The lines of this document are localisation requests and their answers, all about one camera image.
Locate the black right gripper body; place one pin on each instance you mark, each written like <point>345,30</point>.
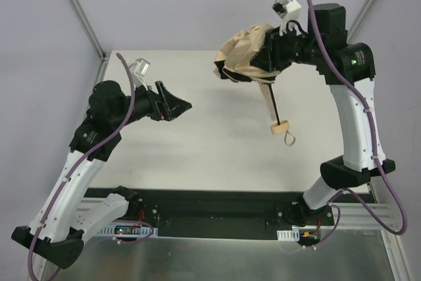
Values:
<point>272,48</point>

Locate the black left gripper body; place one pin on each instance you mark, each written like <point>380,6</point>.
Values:
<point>159,101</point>

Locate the beige folding umbrella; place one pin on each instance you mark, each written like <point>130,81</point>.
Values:
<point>233,62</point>

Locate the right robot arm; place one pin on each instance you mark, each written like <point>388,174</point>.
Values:
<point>363,157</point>

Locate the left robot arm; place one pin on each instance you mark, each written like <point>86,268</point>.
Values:
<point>59,235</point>

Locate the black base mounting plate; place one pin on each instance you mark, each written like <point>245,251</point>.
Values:
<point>218,215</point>

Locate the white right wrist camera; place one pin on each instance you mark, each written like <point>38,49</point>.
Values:
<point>287,10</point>

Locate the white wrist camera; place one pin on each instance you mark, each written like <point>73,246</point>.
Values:
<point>138,71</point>
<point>287,10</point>

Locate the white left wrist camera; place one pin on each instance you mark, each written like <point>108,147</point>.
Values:
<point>138,71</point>

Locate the left white cable duct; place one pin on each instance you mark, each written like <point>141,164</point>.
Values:
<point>127,231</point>

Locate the white cable duct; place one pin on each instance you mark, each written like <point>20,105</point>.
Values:
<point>127,231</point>
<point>292,235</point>

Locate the left aluminium frame post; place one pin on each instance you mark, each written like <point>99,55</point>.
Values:
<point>88,30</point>

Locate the right white cable duct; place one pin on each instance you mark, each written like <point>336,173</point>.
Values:
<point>292,235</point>

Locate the aluminium front rail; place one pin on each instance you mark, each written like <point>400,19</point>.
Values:
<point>355,217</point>

